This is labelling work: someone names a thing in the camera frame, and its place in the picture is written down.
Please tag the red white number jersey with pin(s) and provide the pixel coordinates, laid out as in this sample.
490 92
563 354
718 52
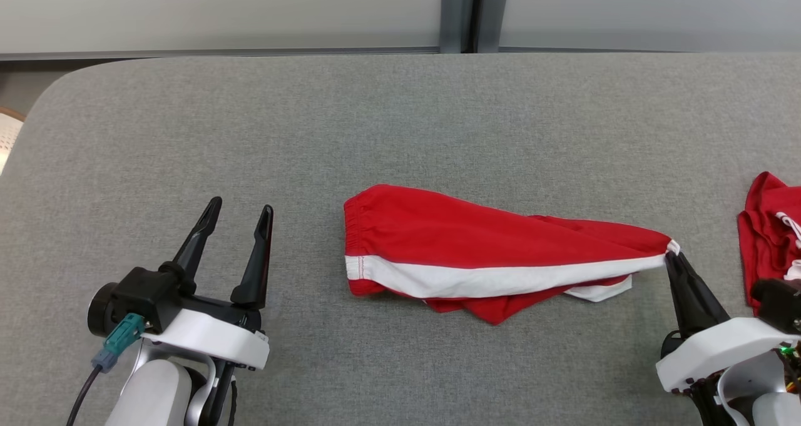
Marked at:
760 238

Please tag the grey partition post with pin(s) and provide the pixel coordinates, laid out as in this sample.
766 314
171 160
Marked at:
452 13
493 13

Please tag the grey partition base rail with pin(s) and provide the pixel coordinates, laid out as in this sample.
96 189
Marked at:
188 53

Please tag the red shorts with white trim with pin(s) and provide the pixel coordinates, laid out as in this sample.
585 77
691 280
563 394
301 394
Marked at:
469 238

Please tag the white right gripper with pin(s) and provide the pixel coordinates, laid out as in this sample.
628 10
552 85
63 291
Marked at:
719 351

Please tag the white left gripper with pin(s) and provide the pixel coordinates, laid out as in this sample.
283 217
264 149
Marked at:
213 338

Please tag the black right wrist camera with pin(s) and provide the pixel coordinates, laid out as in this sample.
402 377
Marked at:
779 301

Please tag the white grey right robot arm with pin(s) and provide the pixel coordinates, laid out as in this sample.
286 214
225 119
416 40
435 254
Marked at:
776 407

